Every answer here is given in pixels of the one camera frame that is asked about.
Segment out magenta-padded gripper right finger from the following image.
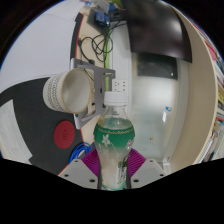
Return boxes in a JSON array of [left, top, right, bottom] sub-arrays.
[[127, 148, 167, 190]]

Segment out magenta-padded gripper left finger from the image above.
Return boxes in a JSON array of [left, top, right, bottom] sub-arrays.
[[58, 148, 101, 190]]

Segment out green-labelled clear drink bottle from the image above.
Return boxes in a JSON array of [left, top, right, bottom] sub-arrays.
[[93, 91, 136, 192]]

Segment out flat round red coaster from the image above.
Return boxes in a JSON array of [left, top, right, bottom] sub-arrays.
[[53, 120, 77, 149]]

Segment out black red-edged desk mat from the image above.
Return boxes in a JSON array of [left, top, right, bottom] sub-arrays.
[[0, 12, 98, 177]]

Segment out grey sheet on mat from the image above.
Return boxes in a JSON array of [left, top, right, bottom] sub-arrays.
[[0, 99, 33, 164]]

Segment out white patterned paper cup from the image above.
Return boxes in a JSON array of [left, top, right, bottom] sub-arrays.
[[42, 67, 95, 115]]

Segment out grey metal laptop stand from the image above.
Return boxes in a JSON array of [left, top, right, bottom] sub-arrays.
[[69, 57, 117, 130]]

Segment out white paper sheets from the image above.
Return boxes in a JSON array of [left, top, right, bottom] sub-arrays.
[[0, 0, 81, 91]]

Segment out black computer monitor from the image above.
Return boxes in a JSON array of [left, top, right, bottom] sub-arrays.
[[124, 0, 194, 64]]

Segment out small blue device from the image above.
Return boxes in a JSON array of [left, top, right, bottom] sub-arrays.
[[94, 11, 111, 27]]

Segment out coiled blue cable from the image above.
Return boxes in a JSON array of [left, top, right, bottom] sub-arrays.
[[68, 142, 93, 164]]

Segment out white wall power outlet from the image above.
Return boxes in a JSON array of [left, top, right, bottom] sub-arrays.
[[112, 78, 129, 93]]

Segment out tangled black cables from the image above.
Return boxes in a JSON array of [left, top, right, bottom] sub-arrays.
[[78, 21, 128, 66]]

